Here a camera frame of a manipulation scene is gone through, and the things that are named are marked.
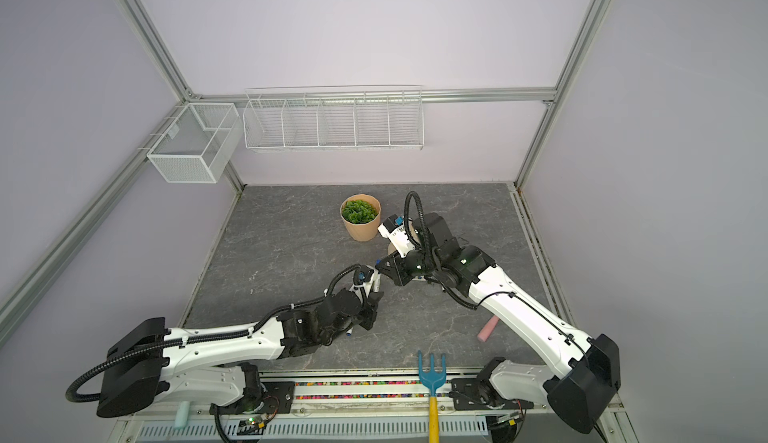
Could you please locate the long white wire shelf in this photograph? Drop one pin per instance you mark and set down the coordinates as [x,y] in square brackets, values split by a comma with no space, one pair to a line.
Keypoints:
[334,118]

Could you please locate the pink chalk block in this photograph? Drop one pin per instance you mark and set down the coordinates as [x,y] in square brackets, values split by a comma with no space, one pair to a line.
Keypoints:
[488,329]

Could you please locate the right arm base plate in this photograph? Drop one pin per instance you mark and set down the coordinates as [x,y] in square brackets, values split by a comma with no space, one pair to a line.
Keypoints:
[473,394]

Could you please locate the teal garden fork yellow handle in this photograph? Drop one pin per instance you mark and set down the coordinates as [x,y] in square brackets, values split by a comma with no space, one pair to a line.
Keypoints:
[432,378]

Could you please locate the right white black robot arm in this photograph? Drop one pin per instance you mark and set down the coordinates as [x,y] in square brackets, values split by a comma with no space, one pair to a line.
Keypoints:
[582,373]

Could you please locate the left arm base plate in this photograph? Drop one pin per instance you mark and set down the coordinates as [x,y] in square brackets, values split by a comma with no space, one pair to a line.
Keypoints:
[275,397]

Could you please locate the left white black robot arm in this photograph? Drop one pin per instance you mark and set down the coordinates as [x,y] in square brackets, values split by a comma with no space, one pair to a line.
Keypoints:
[219,366]

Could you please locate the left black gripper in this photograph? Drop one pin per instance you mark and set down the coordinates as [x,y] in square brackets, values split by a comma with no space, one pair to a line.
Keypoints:
[371,309]

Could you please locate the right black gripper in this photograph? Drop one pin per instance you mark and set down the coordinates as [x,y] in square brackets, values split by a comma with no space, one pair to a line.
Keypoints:
[398,265]

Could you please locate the green artificial plant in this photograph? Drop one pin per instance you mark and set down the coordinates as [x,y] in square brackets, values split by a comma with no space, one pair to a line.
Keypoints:
[359,212]

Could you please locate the small white mesh basket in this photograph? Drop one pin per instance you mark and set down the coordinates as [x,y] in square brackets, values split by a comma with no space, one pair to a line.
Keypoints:
[198,143]

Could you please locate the beige plant pot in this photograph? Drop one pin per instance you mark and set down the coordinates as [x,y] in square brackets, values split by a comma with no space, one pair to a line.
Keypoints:
[365,232]

